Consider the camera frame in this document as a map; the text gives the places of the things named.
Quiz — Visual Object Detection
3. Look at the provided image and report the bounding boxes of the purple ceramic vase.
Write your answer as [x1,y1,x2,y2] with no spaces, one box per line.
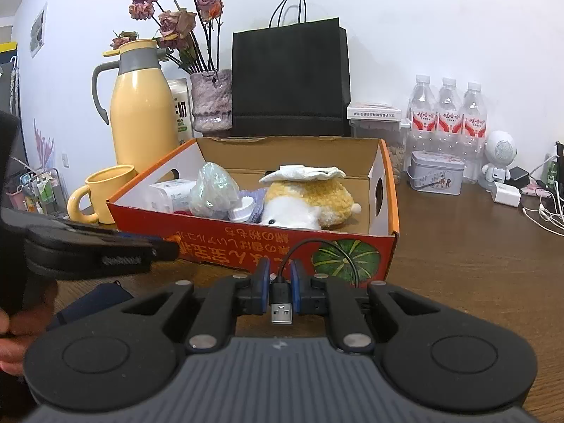
[190,69,233,134]

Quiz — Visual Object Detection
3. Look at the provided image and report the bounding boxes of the person's left hand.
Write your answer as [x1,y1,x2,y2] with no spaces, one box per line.
[0,280,58,375]

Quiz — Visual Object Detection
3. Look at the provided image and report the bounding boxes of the purple knitted cloth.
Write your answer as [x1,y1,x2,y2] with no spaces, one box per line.
[238,187,269,223]

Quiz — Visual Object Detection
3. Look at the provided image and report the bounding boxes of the black power adapter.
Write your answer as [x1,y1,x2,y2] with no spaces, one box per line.
[507,166,530,188]

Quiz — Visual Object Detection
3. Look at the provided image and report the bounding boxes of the yellow thermos jug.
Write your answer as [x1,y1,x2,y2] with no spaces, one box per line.
[92,39,181,166]

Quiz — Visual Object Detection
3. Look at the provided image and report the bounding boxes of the black usb cable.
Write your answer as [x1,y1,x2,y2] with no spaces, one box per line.
[269,240,373,326]

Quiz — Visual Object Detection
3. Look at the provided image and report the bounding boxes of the red cardboard box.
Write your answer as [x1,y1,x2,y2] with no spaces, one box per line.
[107,136,400,283]

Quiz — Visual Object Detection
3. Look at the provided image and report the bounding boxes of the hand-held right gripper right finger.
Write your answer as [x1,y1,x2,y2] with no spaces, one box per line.
[288,260,446,355]

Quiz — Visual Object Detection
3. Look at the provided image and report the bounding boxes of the clear jar of nuts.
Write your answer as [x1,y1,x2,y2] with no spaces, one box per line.
[350,118,410,183]

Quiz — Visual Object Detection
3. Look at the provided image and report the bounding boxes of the clear plastic bag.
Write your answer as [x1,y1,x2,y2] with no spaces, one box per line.
[189,163,241,220]

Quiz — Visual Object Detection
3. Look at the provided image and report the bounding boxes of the black paper bag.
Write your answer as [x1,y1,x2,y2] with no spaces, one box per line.
[231,0,352,138]

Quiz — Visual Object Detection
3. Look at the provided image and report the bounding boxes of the white tissue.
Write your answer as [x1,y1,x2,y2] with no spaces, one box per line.
[259,164,347,183]

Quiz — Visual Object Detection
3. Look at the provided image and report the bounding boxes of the cotton swab box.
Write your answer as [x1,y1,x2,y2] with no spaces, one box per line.
[149,179,199,214]

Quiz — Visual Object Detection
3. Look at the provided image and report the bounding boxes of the grey tin box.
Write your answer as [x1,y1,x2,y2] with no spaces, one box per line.
[406,151,465,196]

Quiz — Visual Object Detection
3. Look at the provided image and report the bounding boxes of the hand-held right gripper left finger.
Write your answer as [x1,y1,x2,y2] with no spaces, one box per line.
[117,258,271,353]

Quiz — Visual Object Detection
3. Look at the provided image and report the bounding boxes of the white charger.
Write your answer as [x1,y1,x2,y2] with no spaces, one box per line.
[491,180,521,207]

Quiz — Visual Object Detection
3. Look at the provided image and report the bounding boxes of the white bottle cap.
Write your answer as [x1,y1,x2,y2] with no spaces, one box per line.
[228,197,254,223]

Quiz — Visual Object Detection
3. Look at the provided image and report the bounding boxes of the dark blue cloth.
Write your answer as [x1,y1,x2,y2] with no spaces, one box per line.
[46,283,134,331]

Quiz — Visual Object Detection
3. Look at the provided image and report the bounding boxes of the plush hamster toy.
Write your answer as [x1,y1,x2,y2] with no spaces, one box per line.
[258,176,362,231]

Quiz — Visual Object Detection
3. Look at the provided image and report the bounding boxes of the green small bottle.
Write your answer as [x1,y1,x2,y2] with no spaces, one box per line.
[546,141,564,186]

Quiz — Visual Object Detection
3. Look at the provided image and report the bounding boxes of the flat white box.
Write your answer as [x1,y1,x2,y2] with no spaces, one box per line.
[347,102,401,119]

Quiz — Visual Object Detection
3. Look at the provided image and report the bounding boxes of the white milk carton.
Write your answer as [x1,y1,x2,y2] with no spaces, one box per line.
[168,78,194,147]

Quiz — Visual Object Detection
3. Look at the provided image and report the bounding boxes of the water bottle red label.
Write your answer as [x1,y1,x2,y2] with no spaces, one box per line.
[407,75,439,153]
[436,78,462,155]
[460,82,489,183]

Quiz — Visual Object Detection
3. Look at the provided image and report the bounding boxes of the purple flower wall sticker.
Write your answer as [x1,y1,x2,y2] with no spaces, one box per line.
[33,118,56,168]

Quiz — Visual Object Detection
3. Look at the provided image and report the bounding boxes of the white robot toy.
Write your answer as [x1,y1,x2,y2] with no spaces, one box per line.
[479,130,516,192]

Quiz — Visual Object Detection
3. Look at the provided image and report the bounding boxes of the wall poster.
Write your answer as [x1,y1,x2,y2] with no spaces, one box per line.
[29,2,48,58]

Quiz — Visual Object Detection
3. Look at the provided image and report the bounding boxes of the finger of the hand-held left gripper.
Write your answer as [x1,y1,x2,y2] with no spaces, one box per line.
[31,221,180,262]

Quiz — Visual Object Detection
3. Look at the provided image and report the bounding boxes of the storage cart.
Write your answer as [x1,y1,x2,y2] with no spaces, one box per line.
[0,165,67,219]

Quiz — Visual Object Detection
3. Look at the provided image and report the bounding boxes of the tangled white cables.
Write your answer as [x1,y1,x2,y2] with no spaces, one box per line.
[522,159,564,234]

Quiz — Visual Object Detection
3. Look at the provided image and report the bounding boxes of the yellow mug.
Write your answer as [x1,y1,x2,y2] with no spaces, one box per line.
[67,165,137,225]

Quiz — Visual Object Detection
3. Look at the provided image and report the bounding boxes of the dark panel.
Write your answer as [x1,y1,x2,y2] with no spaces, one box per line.
[0,26,20,115]

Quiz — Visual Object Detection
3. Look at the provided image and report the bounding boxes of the dried rose bouquet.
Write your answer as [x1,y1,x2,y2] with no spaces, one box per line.
[110,0,225,73]

